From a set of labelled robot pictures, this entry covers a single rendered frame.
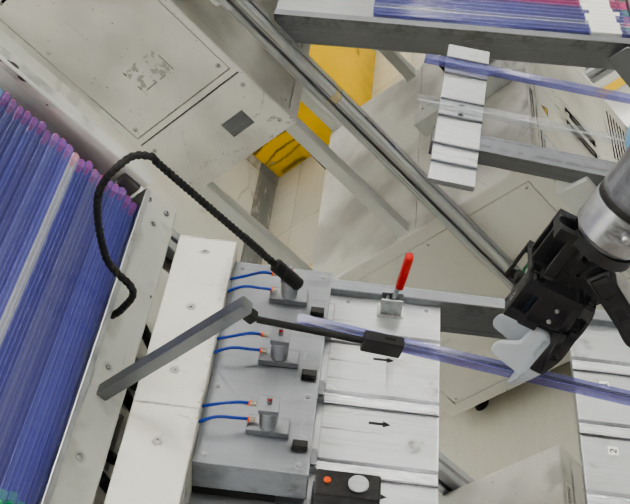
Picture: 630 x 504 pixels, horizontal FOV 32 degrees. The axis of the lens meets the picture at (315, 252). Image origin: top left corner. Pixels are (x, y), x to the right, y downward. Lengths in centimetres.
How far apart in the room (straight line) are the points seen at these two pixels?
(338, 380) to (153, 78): 105
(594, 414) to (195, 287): 54
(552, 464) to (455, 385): 106
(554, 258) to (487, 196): 130
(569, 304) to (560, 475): 68
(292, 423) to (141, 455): 18
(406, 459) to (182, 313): 33
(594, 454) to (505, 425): 146
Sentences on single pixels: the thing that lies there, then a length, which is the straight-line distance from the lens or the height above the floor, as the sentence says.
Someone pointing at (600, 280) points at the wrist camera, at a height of 115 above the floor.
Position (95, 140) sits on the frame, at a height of 148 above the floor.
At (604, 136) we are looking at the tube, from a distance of 178.
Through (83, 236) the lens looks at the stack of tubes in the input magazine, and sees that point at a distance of 136.
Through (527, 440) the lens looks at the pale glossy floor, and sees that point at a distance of 282.
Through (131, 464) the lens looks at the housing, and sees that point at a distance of 126.
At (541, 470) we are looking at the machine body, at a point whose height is 62.
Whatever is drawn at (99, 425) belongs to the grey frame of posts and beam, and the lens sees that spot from 129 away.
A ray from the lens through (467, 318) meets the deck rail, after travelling 158.
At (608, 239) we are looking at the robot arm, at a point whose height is 119.
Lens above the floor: 185
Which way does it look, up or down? 27 degrees down
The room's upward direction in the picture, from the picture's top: 48 degrees counter-clockwise
